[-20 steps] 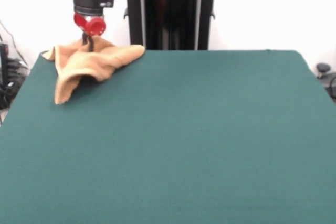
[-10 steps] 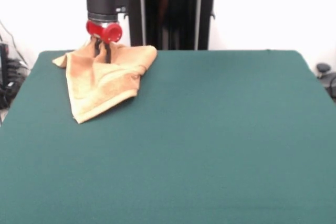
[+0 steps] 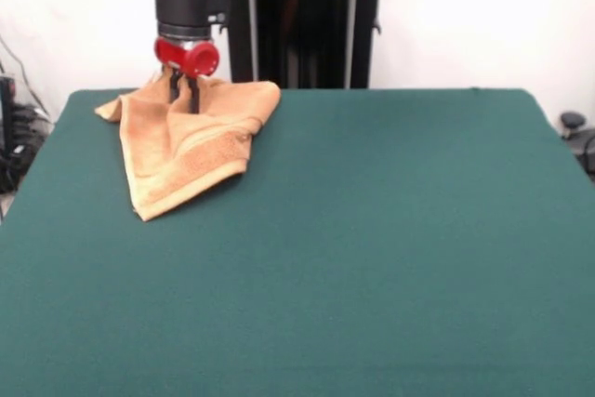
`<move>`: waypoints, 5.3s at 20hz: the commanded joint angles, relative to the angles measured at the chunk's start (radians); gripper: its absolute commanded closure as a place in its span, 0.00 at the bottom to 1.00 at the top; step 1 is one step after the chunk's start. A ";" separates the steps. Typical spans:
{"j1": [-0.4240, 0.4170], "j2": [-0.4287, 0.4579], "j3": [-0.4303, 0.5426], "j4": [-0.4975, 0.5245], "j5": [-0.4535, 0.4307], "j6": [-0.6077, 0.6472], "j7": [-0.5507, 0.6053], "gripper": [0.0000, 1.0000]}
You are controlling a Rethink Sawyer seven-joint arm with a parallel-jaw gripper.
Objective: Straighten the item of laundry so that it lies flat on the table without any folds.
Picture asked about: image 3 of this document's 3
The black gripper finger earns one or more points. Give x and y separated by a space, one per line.
174 85
194 95

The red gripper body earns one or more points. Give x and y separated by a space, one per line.
190 57

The tan terry towel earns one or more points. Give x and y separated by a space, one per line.
186 146

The black power strip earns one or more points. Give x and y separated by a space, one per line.
28 125

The black chair caster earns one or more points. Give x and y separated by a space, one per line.
572 120

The black chair base leg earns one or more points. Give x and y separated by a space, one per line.
586 146

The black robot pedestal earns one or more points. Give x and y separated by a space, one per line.
316 20

